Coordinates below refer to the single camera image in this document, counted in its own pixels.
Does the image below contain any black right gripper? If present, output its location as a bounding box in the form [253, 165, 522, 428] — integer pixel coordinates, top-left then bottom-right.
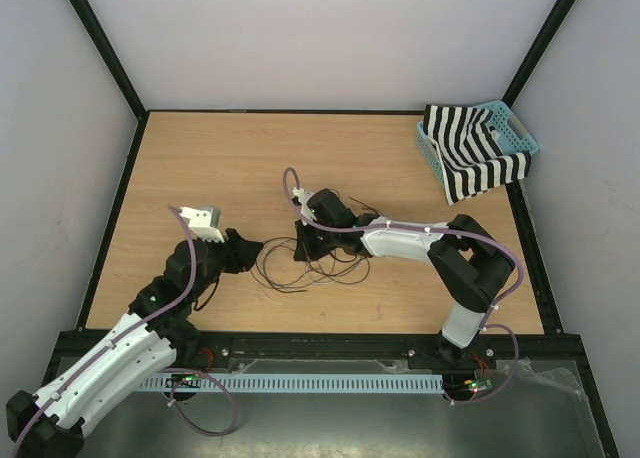
[295, 214, 339, 263]

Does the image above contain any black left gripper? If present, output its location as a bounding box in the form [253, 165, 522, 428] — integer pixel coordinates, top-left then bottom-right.
[188, 228, 262, 301]

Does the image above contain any black wire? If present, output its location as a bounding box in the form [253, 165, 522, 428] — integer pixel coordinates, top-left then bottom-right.
[252, 237, 374, 295]

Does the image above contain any white wire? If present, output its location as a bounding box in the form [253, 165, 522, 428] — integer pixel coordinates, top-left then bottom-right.
[254, 257, 371, 304]

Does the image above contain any grey wire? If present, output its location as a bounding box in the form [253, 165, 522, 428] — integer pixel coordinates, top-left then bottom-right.
[252, 236, 374, 287]

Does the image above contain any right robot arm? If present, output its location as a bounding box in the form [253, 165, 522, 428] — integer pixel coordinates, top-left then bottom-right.
[291, 187, 522, 367]

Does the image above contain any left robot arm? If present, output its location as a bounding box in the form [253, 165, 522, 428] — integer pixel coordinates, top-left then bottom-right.
[6, 228, 263, 457]

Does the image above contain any black white striped cloth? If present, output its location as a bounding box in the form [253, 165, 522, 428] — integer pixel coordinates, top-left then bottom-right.
[422, 105, 533, 205]

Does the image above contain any light blue perforated basket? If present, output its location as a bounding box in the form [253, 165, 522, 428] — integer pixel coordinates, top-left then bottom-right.
[415, 100, 540, 187]

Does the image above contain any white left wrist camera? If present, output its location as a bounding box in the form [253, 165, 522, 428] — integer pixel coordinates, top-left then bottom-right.
[179, 206, 225, 243]

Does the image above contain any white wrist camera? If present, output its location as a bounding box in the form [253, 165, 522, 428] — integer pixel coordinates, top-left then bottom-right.
[292, 187, 316, 221]
[179, 206, 225, 243]

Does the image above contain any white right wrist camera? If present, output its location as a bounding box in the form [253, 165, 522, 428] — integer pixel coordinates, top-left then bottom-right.
[292, 187, 316, 221]

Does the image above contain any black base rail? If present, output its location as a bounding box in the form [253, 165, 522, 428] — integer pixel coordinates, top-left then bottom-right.
[139, 331, 499, 372]

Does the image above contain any light blue slotted cable duct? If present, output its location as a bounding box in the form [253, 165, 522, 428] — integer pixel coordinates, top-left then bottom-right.
[137, 373, 443, 395]

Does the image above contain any black cage frame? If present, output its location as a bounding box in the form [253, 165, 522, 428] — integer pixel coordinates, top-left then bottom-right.
[67, 0, 619, 457]

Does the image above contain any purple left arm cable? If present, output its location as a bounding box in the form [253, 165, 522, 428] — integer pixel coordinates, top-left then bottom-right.
[12, 205, 242, 457]

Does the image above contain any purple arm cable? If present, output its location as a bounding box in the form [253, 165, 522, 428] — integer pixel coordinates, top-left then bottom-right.
[12, 205, 242, 457]
[283, 166, 526, 407]

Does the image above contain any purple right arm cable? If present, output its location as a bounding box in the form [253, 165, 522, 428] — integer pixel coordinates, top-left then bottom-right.
[283, 166, 526, 407]

